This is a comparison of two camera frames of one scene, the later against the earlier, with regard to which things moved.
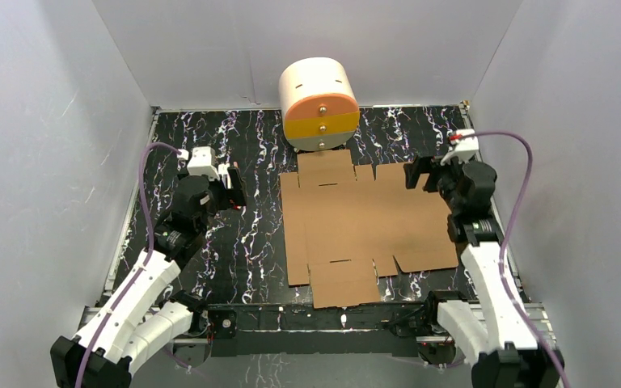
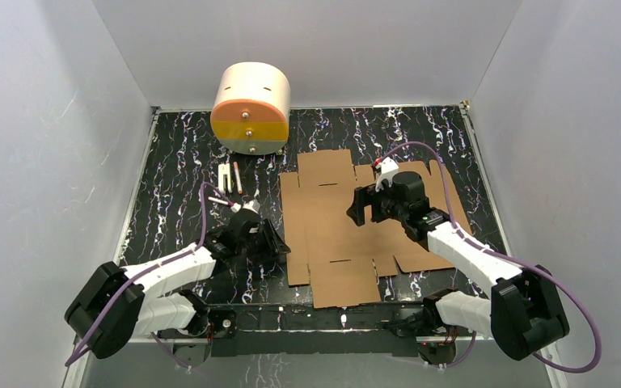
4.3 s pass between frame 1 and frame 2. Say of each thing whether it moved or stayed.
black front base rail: stayed
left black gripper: moved
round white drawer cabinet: moved
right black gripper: moved
